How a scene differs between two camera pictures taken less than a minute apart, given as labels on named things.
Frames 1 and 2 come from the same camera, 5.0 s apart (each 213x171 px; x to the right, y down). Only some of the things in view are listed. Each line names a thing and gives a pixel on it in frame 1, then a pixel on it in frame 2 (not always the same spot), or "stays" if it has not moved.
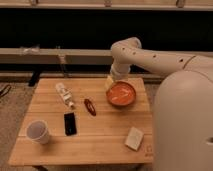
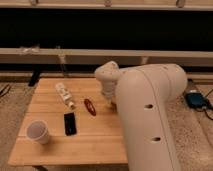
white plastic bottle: (66, 93) stays
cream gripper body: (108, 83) → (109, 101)
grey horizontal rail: (56, 56) stays
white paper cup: (38, 131) stays
